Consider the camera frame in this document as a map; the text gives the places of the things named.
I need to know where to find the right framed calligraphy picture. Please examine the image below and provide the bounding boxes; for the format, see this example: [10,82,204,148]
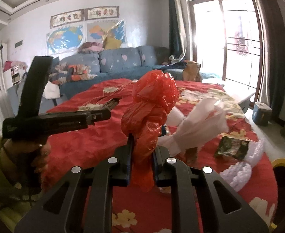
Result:
[84,6,119,20]

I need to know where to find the dark green curtain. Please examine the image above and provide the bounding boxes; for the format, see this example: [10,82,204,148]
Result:
[168,0,184,60]

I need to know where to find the yellow cushion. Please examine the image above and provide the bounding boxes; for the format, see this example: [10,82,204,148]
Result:
[104,37,122,50]

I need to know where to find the small blue storage stool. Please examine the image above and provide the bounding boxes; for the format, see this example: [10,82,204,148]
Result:
[252,102,272,126]

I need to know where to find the glass balcony door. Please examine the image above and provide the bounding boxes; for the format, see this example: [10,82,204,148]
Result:
[186,0,263,103]

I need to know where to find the china map poster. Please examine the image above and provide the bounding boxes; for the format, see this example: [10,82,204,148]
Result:
[86,19,127,44]

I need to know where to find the pink folded blanket pile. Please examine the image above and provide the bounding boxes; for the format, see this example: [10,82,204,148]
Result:
[78,42,103,54]

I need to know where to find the dark green snack packet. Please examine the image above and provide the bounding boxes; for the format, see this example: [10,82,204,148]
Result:
[214,136,250,161]

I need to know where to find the left framed calligraphy picture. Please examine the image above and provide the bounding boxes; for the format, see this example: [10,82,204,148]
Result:
[50,9,84,28]

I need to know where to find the person's left hand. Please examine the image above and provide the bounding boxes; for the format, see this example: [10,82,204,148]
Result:
[0,139,51,178]

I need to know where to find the brown paper bag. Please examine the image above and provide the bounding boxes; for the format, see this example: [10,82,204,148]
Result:
[182,61,202,82]

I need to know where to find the blue grey sofa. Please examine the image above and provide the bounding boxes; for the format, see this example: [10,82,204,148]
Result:
[50,46,217,99]

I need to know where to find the white coffee table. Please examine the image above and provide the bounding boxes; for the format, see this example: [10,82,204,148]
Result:
[201,77,257,112]

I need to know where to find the red floral blanket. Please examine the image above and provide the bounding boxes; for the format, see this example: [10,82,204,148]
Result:
[42,79,277,232]

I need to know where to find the framed calligraphy picture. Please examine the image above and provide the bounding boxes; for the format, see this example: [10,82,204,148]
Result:
[84,6,119,20]
[50,9,84,28]

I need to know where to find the world map poster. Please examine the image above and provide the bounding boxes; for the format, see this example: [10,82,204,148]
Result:
[46,25,83,55]

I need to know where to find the pile of colourful clothes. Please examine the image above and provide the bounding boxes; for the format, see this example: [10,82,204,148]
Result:
[49,63,98,85]

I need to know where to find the green sleeved left forearm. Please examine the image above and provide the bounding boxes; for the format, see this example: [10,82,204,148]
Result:
[0,137,42,232]

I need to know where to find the red plastic bag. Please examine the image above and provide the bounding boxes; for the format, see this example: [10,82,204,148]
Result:
[121,70,179,191]

